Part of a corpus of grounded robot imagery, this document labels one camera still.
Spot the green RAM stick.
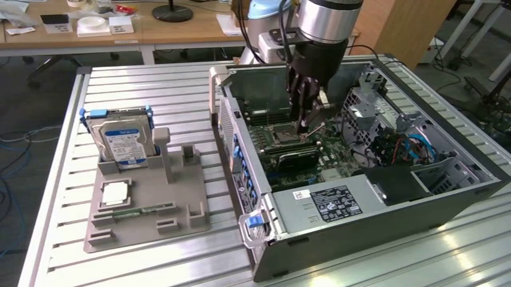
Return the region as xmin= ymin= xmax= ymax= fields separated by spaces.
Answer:
xmin=111 ymin=206 xmax=163 ymax=216

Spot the black floor stand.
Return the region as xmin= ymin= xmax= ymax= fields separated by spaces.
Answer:
xmin=465 ymin=76 xmax=511 ymax=132

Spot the silver CPU chip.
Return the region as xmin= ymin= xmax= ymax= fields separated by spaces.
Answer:
xmin=100 ymin=182 xmax=131 ymax=207

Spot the black round lamp base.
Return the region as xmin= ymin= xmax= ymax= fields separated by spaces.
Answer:
xmin=151 ymin=0 xmax=195 ymax=23

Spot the clear plastic bag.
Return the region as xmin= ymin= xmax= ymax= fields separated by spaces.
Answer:
xmin=0 ymin=4 xmax=39 ymax=26

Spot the black nvidia graphics card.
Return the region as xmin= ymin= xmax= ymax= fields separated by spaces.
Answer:
xmin=278 ymin=149 xmax=323 ymax=173

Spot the black grey PC case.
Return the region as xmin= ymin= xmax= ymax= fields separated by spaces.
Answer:
xmin=209 ymin=53 xmax=511 ymax=283

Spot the grey power supply unit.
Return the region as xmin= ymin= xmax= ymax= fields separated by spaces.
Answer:
xmin=271 ymin=174 xmax=387 ymax=234

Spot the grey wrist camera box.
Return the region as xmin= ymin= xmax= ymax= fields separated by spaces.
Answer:
xmin=258 ymin=32 xmax=298 ymax=64

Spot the hard disk with blue caddy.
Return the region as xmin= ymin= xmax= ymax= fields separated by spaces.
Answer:
xmin=79 ymin=104 xmax=157 ymax=171

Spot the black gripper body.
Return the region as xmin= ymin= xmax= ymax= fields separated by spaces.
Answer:
xmin=290 ymin=38 xmax=350 ymax=84

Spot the metal CPU socket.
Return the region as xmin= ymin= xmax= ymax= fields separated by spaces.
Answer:
xmin=270 ymin=121 xmax=307 ymax=145

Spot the wooden cabinet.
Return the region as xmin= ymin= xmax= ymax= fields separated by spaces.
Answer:
xmin=350 ymin=0 xmax=459 ymax=69

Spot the white booklet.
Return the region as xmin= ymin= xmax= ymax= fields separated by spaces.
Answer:
xmin=217 ymin=13 xmax=249 ymax=36

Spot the blue data wire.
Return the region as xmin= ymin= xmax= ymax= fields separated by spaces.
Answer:
xmin=402 ymin=133 xmax=439 ymax=164

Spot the wooden desk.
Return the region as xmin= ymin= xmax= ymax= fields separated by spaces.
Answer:
xmin=0 ymin=0 xmax=361 ymax=57

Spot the small white box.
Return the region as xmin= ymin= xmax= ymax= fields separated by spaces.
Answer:
xmin=108 ymin=16 xmax=137 ymax=35

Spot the small metal disk bay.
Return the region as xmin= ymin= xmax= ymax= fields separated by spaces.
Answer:
xmin=410 ymin=151 xmax=498 ymax=197

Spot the large metal disk bay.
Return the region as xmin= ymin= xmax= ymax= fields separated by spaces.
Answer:
xmin=342 ymin=67 xmax=435 ymax=141

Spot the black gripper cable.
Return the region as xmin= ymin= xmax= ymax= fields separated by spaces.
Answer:
xmin=346 ymin=44 xmax=407 ymax=67

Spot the green motherboard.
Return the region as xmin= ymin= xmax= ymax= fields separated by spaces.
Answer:
xmin=239 ymin=100 xmax=371 ymax=194

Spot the white box with black lid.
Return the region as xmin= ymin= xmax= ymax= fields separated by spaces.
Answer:
xmin=39 ymin=14 xmax=74 ymax=35

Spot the grey parts rack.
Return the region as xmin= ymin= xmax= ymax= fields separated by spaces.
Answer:
xmin=82 ymin=127 xmax=213 ymax=254

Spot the red packet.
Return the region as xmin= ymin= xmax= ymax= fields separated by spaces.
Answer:
xmin=114 ymin=2 xmax=141 ymax=16

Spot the flat white box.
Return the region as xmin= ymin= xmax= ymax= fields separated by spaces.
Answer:
xmin=76 ymin=23 xmax=112 ymax=38

